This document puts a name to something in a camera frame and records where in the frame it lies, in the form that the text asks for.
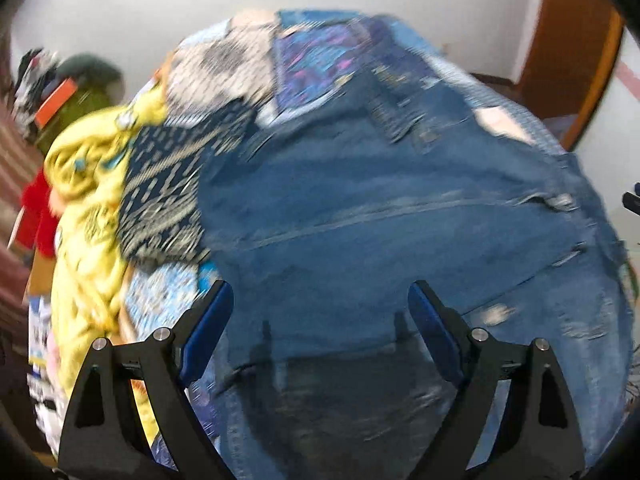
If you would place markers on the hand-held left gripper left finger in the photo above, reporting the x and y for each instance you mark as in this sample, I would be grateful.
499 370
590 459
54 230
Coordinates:
210 330

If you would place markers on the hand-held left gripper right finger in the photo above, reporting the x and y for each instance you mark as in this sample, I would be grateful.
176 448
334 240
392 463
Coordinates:
432 330

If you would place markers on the yellow fleece blanket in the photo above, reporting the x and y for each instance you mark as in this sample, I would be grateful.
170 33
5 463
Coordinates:
85 260

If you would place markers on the navy patterned cloth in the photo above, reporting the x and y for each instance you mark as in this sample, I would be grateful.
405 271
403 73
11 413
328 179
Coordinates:
160 195

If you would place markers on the red plush toy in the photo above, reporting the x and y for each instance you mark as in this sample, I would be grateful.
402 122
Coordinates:
40 220

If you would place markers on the striped curtain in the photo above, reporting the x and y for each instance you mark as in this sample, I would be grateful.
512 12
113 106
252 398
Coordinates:
15 160

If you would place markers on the orange box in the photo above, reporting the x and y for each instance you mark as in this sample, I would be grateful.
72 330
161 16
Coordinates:
55 102

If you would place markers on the dark green pillow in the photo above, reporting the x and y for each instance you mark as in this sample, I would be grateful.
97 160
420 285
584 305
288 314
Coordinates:
92 67

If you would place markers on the patchwork patterned bedspread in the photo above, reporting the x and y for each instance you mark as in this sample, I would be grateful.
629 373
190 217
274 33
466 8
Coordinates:
310 60

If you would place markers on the wooden door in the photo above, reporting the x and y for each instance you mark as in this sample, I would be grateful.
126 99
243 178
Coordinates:
565 35

